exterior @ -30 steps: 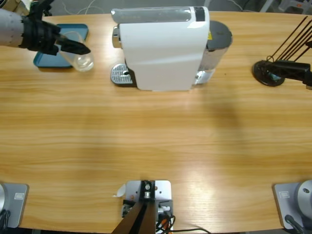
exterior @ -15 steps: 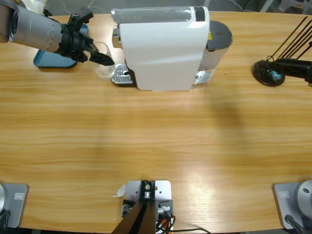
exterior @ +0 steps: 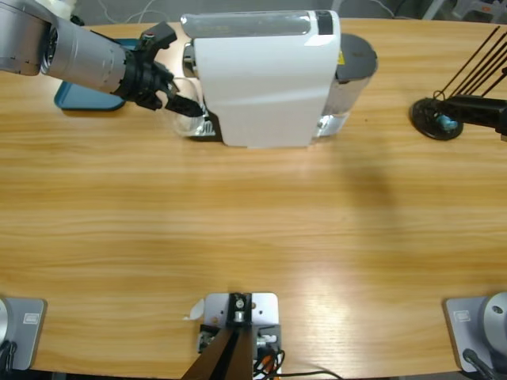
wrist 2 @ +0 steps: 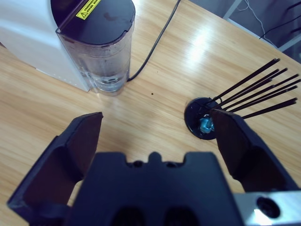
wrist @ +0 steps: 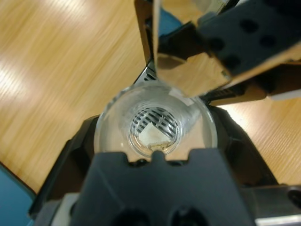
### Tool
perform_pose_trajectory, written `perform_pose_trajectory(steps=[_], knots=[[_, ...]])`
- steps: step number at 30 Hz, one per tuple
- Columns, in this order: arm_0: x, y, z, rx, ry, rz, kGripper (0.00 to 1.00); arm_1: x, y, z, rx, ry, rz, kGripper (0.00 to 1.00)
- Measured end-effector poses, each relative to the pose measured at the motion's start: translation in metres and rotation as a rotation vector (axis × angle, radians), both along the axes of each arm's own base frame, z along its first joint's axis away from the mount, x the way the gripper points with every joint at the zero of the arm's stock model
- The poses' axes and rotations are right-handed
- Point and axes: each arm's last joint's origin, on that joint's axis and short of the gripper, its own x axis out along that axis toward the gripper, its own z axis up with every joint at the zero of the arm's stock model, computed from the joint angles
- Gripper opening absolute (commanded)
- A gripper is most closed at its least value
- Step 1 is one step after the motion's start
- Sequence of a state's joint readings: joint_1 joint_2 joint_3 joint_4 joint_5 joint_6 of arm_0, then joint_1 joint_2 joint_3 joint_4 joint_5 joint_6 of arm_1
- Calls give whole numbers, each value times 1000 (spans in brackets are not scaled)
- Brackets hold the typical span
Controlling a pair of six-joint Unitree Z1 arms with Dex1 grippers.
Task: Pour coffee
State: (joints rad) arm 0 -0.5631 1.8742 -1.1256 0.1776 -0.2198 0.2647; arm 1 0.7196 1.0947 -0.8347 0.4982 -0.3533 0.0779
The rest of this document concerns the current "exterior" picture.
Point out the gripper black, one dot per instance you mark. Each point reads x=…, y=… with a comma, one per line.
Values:
x=138, y=83

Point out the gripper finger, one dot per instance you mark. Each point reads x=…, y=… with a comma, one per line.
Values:
x=483, y=112

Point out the clear drinking glass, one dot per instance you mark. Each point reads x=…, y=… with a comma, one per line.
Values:
x=186, y=126

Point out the grey coffee machine lever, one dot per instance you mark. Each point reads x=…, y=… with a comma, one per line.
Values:
x=245, y=23

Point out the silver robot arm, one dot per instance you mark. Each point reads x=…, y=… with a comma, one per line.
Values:
x=79, y=59

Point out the blue coffee capsule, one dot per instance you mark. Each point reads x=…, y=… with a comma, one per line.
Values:
x=447, y=123

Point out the white capsule coffee machine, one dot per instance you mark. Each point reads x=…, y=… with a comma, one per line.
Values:
x=261, y=79

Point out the metal drip tray grate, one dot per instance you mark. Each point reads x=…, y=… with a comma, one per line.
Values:
x=210, y=134

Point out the black capsule holder with rods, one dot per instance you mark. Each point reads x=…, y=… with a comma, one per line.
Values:
x=425, y=118

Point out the teal plastic tray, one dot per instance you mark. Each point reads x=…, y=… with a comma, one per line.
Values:
x=79, y=101

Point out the white rack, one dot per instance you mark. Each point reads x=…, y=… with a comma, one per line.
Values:
x=471, y=12

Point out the water tank with dark lid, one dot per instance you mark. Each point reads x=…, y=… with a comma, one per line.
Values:
x=356, y=55

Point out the white plastic bag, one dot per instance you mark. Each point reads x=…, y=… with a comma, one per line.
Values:
x=63, y=4

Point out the white tape tab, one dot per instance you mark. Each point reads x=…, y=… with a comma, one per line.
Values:
x=196, y=310

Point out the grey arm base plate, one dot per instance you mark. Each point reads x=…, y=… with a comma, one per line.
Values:
x=475, y=324
x=24, y=324

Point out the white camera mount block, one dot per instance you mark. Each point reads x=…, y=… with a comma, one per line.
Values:
x=265, y=308

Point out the dark camera post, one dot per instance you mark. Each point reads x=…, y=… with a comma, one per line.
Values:
x=227, y=348

